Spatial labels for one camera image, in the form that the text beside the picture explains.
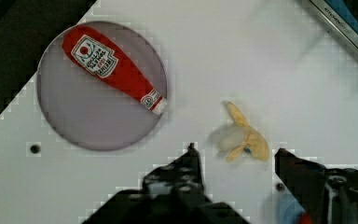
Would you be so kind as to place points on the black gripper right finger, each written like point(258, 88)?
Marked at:
point(328, 195)

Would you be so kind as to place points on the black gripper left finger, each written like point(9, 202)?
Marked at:
point(170, 194)

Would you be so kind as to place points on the plush peeled banana toy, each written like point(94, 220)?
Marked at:
point(240, 138)

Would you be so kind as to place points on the round grey plate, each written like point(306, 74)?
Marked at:
point(88, 113)

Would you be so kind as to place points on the plush red ketchup bottle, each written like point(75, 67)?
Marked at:
point(99, 56)

